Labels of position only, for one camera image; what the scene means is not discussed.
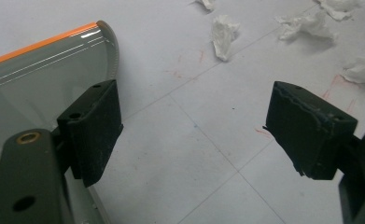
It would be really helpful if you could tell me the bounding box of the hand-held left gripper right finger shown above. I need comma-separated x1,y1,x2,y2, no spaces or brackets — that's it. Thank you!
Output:
262,80,358,181

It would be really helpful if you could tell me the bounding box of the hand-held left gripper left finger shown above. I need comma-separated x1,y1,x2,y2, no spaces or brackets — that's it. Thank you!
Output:
56,78,124,189

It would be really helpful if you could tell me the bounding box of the clear plastic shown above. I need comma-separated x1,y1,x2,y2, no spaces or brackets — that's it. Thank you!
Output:
195,0,365,94

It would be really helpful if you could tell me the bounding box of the grey dustpan with orange edge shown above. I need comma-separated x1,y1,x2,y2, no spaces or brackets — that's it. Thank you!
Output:
0,20,120,224

